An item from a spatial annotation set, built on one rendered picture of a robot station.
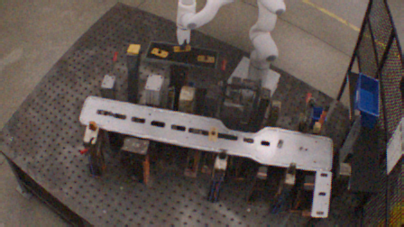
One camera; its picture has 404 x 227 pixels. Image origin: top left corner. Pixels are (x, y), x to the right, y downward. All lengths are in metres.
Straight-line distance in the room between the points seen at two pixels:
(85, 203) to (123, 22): 1.46
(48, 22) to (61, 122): 2.03
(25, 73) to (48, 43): 0.43
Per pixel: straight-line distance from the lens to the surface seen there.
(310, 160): 2.51
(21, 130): 2.98
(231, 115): 2.62
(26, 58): 4.45
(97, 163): 2.57
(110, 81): 2.61
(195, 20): 2.27
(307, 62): 4.41
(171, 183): 2.67
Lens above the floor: 3.03
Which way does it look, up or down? 52 degrees down
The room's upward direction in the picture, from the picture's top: 8 degrees clockwise
